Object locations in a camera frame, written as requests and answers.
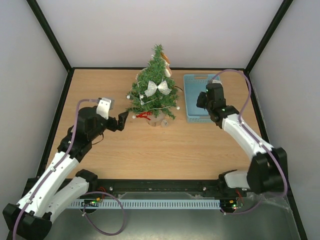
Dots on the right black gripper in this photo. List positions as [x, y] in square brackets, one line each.
[201, 100]

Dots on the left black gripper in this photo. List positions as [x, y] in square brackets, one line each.
[121, 122]

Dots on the small green christmas tree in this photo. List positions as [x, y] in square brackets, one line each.
[154, 71]

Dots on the white mesh ribbon bow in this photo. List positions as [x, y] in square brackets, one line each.
[152, 87]

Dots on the gingerbread man ornament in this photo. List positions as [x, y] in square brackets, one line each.
[167, 70]

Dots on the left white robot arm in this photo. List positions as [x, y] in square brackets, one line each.
[34, 214]

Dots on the round wooden tree base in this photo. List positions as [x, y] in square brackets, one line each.
[156, 121]

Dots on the light blue plastic basket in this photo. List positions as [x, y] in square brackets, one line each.
[193, 85]

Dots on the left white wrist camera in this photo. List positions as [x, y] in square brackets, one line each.
[104, 106]

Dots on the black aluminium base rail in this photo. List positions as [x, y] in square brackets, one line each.
[207, 188]

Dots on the light blue slotted cable duct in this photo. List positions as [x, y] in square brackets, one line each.
[149, 204]

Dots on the black frame post left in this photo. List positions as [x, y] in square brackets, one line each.
[38, 13]

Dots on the black frame post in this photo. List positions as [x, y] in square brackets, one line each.
[276, 20]
[38, 13]

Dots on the black frame post right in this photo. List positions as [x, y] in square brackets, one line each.
[276, 20]

